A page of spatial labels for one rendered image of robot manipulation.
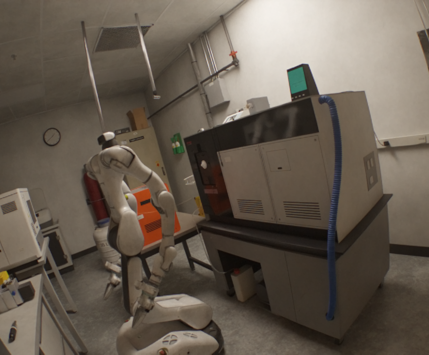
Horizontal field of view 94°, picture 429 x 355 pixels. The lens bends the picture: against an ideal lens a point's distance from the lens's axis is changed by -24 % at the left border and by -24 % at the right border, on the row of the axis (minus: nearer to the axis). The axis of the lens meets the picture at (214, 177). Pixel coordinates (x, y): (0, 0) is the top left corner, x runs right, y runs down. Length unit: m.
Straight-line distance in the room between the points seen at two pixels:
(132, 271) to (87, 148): 3.86
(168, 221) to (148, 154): 3.72
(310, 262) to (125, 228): 0.97
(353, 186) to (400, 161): 0.91
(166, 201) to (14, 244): 1.27
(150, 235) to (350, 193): 1.49
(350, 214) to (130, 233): 1.14
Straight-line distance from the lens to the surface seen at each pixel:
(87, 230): 5.12
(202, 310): 1.75
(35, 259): 1.78
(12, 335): 1.09
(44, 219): 4.43
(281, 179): 1.38
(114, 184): 1.40
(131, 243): 1.40
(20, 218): 2.06
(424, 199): 2.32
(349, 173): 1.39
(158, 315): 1.58
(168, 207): 1.29
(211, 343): 1.70
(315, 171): 1.23
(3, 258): 2.14
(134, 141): 4.92
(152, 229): 2.11
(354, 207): 1.45
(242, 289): 2.24
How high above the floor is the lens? 1.35
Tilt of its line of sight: 8 degrees down
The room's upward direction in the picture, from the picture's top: 15 degrees counter-clockwise
